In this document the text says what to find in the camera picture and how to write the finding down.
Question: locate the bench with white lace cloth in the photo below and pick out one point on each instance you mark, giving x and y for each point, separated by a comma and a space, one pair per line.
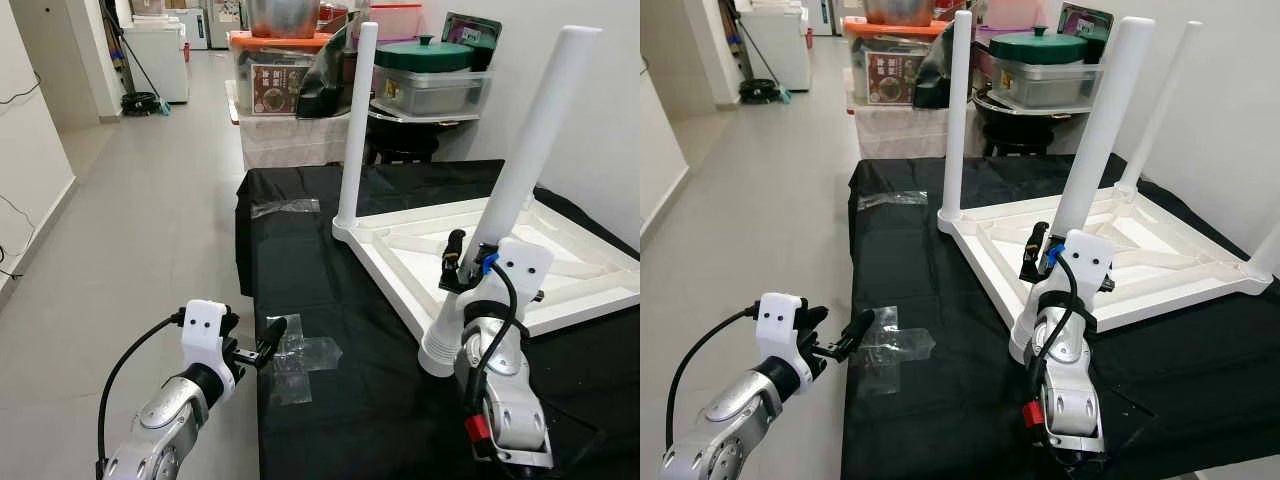
900, 130
295, 140

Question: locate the black round wok stand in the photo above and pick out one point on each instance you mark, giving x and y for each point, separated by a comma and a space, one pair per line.
1015, 130
405, 140

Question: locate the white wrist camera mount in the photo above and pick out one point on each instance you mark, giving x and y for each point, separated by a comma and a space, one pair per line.
780, 330
205, 335
520, 270
1085, 258

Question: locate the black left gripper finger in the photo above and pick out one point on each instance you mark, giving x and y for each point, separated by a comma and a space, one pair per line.
272, 335
858, 330
812, 318
232, 322

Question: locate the black plastic bag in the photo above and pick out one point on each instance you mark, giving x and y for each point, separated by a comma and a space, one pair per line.
328, 85
935, 75

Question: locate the white box with pink lid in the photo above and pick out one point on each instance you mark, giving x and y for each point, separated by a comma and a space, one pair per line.
1010, 12
398, 20

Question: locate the black table cloth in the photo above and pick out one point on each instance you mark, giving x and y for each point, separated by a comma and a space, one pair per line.
330, 420
930, 420

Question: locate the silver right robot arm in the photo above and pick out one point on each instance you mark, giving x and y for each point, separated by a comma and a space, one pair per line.
500, 390
1065, 380

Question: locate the square clear tape patch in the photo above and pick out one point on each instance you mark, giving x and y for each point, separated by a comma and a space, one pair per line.
893, 350
300, 360

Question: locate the steel pot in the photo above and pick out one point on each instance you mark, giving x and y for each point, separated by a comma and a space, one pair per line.
283, 15
900, 8

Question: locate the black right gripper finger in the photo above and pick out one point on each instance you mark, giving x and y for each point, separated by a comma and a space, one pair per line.
455, 255
1032, 250

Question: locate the green pot with lid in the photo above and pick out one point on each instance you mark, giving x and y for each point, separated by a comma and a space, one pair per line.
425, 57
1040, 48

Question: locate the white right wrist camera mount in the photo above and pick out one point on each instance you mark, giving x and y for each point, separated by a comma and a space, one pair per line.
520, 270
1085, 258

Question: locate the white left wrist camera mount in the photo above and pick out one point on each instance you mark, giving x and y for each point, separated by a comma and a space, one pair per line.
205, 335
780, 330

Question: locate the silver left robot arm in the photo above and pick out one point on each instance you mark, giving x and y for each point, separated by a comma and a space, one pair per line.
160, 420
730, 430

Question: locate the dark framed picture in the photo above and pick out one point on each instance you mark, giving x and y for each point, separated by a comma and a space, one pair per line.
470, 35
1085, 25

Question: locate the white cabinet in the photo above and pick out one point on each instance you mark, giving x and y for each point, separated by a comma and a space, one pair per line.
775, 50
158, 62

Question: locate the black floor mop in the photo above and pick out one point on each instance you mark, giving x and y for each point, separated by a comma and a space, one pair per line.
762, 92
143, 102

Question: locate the clear plastic container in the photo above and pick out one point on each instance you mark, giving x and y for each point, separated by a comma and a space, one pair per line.
1045, 85
430, 92

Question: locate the white plastic table top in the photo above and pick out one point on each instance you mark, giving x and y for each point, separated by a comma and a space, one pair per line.
1000, 260
400, 270

